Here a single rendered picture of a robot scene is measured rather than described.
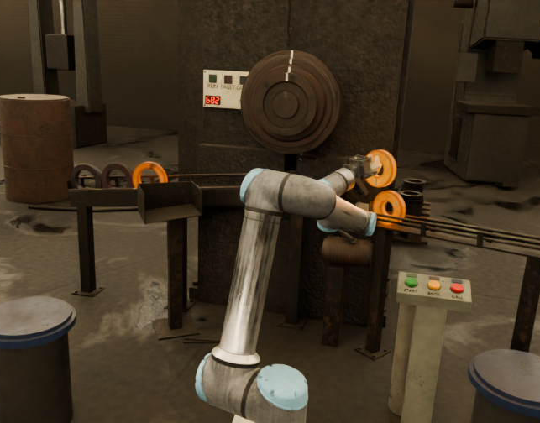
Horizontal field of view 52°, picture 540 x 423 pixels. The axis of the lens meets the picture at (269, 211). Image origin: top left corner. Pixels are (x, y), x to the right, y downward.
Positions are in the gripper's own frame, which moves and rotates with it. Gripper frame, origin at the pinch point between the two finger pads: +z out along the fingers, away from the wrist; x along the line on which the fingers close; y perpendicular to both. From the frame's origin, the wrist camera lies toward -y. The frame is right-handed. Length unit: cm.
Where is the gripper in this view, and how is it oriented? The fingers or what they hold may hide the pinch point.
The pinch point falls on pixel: (379, 164)
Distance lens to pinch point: 234.8
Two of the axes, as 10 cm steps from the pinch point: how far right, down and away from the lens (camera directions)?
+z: 7.3, -4.1, 5.4
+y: -1.8, -8.8, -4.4
